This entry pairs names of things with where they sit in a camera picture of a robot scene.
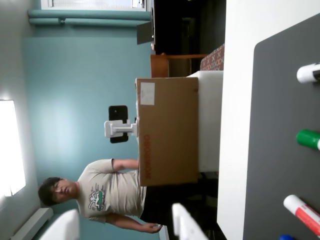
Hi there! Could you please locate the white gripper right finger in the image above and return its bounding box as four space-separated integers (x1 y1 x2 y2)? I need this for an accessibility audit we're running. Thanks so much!
171 202 210 240

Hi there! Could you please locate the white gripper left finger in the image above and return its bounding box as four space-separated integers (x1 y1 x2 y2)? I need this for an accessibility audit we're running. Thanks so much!
38 208 81 240

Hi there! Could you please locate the person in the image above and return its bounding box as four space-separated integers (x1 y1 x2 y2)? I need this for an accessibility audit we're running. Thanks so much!
37 158 165 235

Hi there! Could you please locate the brown cardboard box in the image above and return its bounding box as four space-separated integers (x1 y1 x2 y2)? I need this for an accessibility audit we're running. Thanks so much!
135 76 200 187

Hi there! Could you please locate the black smartphone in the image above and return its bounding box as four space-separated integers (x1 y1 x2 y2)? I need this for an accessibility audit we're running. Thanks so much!
108 105 129 144

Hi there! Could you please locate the grey flat board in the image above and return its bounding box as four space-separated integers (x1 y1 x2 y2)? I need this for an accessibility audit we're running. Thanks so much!
136 21 154 46

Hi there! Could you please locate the long white ceiling housing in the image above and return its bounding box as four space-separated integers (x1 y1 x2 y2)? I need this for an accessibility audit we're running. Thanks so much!
9 207 54 240

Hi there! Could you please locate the person's hand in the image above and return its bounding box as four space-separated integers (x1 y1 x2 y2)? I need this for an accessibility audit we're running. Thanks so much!
142 223 164 235

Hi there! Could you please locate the dark grey mat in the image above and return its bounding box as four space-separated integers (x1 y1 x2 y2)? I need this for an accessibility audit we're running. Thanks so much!
242 12 320 240

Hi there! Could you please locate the white foam box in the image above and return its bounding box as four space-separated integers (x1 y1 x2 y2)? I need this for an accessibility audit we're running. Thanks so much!
186 70 224 173

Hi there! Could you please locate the green dry-erase marker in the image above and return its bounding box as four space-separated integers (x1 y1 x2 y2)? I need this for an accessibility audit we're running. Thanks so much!
296 128 320 151

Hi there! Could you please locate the white phone stand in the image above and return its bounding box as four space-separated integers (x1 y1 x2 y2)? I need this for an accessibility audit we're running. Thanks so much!
103 119 140 138

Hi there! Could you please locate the black dry-erase marker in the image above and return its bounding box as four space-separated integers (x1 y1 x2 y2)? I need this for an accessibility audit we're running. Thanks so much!
296 62 320 84

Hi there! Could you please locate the red dry-erase marker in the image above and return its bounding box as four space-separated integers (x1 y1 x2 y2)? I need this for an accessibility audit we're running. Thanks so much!
283 194 320 238

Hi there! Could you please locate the wooden chair patterned cushion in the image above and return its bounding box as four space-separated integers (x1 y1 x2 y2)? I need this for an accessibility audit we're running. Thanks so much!
150 43 225 78

